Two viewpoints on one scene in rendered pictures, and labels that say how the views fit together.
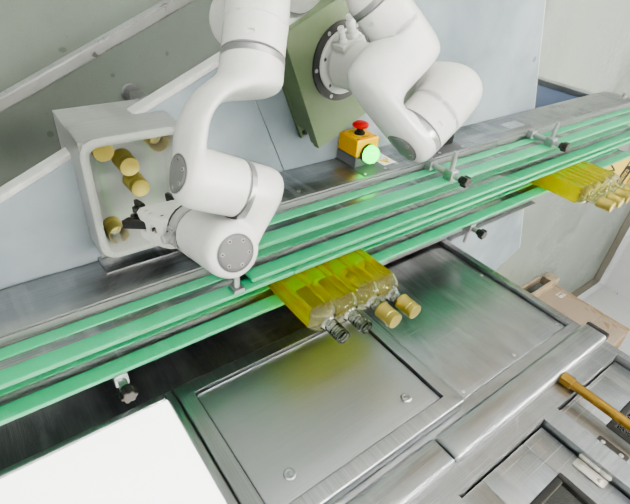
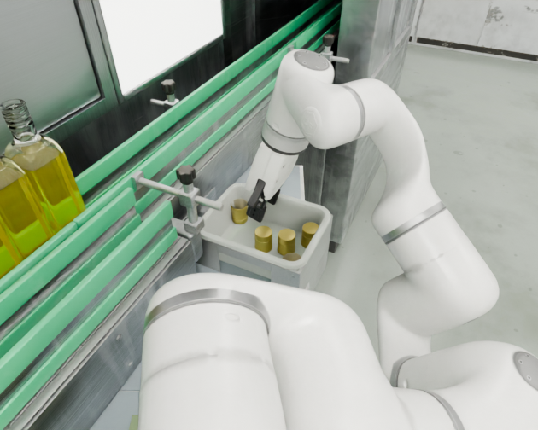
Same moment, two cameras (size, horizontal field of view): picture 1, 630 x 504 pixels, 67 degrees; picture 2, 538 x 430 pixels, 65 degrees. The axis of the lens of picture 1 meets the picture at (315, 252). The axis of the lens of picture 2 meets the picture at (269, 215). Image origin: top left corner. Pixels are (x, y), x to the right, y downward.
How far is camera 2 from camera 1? 0.79 m
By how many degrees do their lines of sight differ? 75
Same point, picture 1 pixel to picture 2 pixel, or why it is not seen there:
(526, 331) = not seen: outside the picture
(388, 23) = (406, 392)
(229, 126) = not seen: hidden behind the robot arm
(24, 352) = (238, 109)
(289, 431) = (21, 21)
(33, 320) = (242, 133)
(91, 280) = (219, 178)
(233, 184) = (368, 89)
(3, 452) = (187, 78)
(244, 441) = (67, 25)
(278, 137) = not seen: hidden behind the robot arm
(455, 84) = (275, 414)
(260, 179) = (355, 103)
